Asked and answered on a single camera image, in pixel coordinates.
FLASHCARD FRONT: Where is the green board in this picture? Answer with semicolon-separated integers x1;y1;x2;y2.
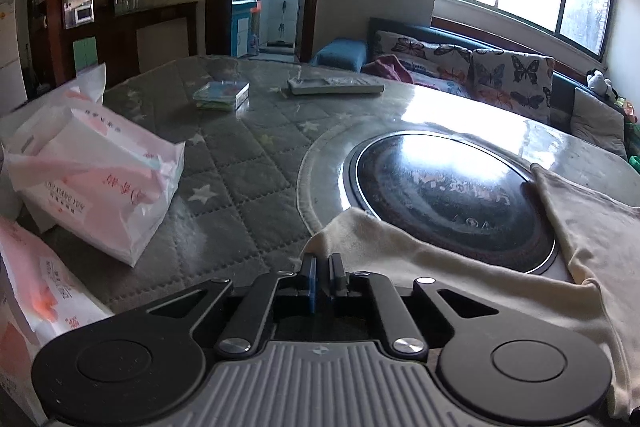
72;37;98;75

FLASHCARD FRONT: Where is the white plastic bag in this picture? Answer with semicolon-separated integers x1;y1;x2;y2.
0;63;107;128

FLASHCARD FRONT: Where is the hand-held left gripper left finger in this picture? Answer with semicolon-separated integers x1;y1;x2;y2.
145;252;318;360

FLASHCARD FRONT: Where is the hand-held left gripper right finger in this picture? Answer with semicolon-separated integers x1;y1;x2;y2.
327;252;501;360

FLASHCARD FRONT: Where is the blue cabinet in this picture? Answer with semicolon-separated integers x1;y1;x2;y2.
231;0;263;58

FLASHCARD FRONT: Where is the grey remote control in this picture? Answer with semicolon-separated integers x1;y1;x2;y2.
287;76;386;96

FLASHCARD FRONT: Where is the panda plush toy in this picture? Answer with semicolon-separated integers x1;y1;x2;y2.
586;68;615;100

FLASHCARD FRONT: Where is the flat butterfly print cushion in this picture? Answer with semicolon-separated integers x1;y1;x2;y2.
412;66;473;98

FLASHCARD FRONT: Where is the white refrigerator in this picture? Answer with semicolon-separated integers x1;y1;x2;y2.
0;0;28;112

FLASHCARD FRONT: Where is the blue sofa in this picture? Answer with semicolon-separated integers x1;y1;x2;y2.
310;17;640;168

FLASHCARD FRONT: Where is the long butterfly print cushion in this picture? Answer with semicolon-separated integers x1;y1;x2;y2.
373;30;473;78

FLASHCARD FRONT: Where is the small green card box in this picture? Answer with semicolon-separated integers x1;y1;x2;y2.
192;81;250;112

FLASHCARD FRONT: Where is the black round induction cooktop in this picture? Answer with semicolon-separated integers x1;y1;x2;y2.
347;132;557;275

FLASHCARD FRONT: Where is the pink cloth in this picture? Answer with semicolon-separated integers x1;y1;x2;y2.
361;54;415;86

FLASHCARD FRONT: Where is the dark wooden sideboard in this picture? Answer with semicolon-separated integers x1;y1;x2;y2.
60;1;200;88

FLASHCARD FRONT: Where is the pink and white tissue pack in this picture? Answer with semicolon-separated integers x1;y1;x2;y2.
2;104;186;268
0;217;113;423

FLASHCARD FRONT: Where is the square butterfly print cushion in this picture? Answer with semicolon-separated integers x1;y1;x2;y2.
470;48;556;125

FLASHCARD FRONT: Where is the cream garment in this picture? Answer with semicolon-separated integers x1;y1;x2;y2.
301;163;640;418

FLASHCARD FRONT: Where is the grey pillow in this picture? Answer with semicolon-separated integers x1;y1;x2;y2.
570;87;628;160

